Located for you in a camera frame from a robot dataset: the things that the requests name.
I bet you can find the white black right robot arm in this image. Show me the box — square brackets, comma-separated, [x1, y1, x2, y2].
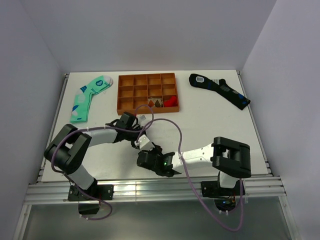
[135, 135, 252, 195]

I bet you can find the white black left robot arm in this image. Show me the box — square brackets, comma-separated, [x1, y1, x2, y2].
[44, 112, 143, 200]

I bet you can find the rolled orange green argyle sock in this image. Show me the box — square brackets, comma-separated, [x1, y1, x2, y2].
[147, 97, 163, 108]

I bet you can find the wooden compartment tray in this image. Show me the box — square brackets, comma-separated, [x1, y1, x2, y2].
[116, 72, 180, 115]

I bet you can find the mint green patterned sock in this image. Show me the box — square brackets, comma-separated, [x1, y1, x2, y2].
[69, 75, 113, 124]

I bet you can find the rolled red sock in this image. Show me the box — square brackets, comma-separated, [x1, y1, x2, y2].
[163, 95, 178, 108]

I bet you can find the black blue sports sock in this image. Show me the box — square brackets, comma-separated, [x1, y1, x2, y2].
[188, 73, 251, 110]

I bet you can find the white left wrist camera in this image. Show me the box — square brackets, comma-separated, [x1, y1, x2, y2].
[137, 115, 149, 126]

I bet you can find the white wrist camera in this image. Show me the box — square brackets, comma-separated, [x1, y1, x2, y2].
[134, 134, 155, 151]
[137, 115, 149, 126]

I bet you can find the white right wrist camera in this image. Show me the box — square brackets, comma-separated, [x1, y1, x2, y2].
[134, 134, 155, 151]

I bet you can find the aluminium table edge rail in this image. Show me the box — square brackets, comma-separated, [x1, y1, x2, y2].
[23, 175, 286, 205]

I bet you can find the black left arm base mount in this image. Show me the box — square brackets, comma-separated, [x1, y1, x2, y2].
[67, 184, 114, 217]

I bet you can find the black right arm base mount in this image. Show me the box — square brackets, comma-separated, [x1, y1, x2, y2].
[200, 180, 246, 211]

